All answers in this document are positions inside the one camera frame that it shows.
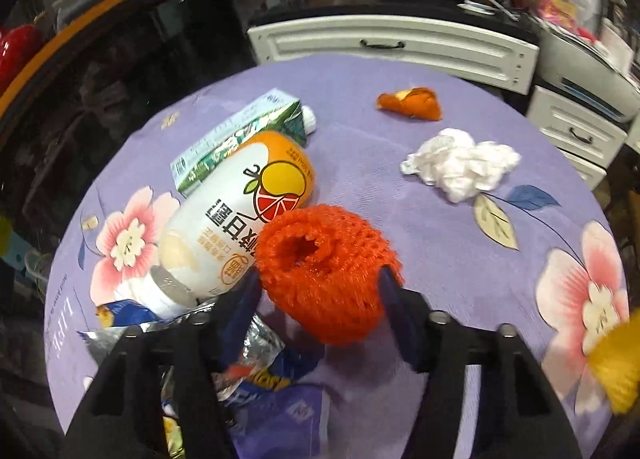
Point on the white tissue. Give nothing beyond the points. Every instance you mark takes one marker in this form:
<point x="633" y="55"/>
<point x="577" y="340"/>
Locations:
<point x="460" y="164"/>

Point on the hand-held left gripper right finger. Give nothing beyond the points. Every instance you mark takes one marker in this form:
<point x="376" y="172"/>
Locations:
<point x="395" y="311"/>

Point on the orange peel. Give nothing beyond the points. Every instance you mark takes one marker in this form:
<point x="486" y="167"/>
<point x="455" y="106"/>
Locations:
<point x="412" y="104"/>

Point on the white printer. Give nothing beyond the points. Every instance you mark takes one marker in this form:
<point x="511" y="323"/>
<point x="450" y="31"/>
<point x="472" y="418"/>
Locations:
<point x="585" y="69"/>

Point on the yellow foam fruit net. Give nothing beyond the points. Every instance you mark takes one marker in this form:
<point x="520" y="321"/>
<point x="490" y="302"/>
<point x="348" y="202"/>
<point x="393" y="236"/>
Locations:
<point x="617" y="364"/>

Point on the red shiny object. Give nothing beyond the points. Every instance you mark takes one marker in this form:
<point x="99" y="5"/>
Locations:
<point x="17" y="51"/>

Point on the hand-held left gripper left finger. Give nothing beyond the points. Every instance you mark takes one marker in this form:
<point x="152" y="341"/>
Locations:
<point x="244" y="311"/>

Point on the blue silver snack bag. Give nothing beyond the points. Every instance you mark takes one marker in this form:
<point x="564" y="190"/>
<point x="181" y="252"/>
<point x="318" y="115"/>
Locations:
<point x="265" y="346"/>

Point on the long white drawer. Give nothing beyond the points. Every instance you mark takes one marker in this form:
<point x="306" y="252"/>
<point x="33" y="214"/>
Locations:
<point x="450" y="51"/>

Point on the white orange juice bottle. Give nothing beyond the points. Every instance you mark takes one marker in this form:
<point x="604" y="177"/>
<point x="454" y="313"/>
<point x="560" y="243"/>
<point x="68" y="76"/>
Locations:
<point x="225" y="219"/>

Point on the green white drink carton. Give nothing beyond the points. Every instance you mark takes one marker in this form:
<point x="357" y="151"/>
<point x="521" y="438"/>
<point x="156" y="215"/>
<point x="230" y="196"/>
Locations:
<point x="235" y="129"/>

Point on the red foam fruit net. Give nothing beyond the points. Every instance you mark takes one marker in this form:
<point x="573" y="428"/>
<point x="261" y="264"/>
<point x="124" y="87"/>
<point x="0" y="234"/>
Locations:
<point x="325" y="289"/>

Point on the purple floral tablecloth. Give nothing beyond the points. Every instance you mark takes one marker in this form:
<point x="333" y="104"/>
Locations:
<point x="380" y="164"/>

